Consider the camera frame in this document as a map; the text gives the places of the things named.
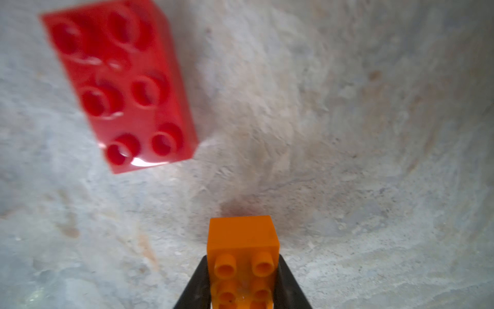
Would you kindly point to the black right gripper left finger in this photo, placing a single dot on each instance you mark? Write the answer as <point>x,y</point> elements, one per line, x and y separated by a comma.
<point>196,294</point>

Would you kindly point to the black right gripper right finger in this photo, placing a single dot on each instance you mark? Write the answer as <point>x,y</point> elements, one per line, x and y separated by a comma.
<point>287,292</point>

